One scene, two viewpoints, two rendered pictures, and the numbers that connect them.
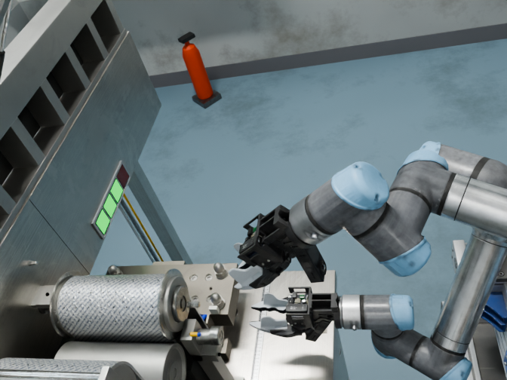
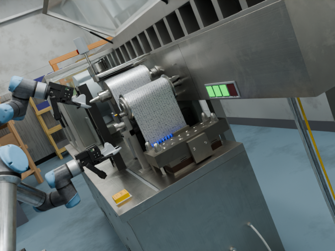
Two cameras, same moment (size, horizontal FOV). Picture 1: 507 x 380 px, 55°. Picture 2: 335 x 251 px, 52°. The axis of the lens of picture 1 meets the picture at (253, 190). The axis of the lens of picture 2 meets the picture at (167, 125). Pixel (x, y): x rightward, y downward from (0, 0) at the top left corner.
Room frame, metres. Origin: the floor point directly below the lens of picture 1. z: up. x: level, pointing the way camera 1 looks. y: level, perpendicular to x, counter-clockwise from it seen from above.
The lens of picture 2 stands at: (2.07, -0.73, 1.45)
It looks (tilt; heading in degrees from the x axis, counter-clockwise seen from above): 12 degrees down; 141
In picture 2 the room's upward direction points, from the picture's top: 24 degrees counter-clockwise
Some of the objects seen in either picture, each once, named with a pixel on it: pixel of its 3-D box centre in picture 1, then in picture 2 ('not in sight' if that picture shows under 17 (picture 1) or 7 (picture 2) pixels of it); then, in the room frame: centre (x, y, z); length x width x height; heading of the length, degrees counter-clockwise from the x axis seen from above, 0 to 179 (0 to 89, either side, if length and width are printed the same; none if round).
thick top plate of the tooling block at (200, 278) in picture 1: (167, 294); (186, 140); (0.86, 0.32, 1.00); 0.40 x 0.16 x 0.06; 69
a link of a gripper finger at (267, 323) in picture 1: (267, 322); (108, 147); (0.60, 0.06, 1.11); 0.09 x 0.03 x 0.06; 78
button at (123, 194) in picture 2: not in sight; (120, 196); (0.70, -0.04, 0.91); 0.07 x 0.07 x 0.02; 69
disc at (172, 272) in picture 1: (173, 303); (126, 107); (0.63, 0.24, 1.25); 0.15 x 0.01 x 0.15; 159
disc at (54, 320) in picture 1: (72, 304); (168, 87); (0.72, 0.47, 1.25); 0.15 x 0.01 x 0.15; 159
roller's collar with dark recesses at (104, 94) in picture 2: not in sight; (104, 95); (0.39, 0.30, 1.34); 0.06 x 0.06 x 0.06; 69
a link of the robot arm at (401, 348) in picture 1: (394, 338); (66, 195); (0.52, -0.20, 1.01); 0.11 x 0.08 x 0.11; 36
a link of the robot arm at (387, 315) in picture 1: (386, 313); (59, 176); (0.54, -0.19, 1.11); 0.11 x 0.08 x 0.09; 69
